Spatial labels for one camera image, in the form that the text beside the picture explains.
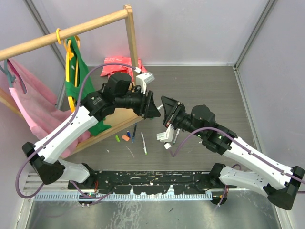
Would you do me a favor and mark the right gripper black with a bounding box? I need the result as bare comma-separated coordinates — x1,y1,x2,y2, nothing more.
161,95,205,138

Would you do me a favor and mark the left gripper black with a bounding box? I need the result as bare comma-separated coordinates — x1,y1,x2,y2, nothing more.
115,85,161,118

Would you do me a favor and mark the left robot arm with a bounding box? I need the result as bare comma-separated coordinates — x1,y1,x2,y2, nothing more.
22,72,161,189

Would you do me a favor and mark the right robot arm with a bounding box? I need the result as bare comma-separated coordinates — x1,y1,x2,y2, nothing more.
157,96,305,210

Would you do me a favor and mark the blue pen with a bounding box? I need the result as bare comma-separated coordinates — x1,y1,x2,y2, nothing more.
132,123,137,144

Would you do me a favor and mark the long white green pen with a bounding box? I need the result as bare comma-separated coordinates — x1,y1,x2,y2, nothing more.
173,132,179,145

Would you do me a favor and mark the white pen green tip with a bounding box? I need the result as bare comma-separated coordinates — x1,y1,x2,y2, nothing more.
141,132,147,155

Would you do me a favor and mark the orange eraser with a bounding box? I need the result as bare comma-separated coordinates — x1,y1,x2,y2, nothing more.
122,135,130,142

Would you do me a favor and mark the red patterned cloth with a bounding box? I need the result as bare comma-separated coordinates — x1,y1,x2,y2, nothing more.
100,56,135,83

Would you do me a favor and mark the green tank top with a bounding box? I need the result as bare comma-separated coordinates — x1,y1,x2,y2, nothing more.
66,36,111,136

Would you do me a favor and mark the wooden clothes rack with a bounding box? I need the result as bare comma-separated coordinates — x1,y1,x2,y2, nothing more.
0,4,148,160

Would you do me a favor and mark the yellow plastic hanger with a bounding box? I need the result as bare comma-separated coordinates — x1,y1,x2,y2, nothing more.
55,28,81,113

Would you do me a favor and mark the pink shirt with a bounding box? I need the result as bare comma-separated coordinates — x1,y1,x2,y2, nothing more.
6,58,91,159

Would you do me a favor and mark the grey blue hanger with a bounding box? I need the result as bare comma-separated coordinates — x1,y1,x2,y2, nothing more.
0,59,27,94

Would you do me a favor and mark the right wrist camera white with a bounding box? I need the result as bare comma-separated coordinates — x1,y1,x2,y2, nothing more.
156,124,180,150

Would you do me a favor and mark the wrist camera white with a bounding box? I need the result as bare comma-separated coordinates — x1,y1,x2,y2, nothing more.
136,72,155,94
156,124,180,150

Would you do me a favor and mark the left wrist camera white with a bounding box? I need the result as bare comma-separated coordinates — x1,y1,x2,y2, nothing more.
136,72,155,94

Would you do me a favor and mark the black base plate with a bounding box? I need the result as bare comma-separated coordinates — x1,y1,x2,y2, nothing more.
77,170,224,195

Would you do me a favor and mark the white cable duct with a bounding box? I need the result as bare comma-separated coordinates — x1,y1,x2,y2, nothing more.
34,190,213,202

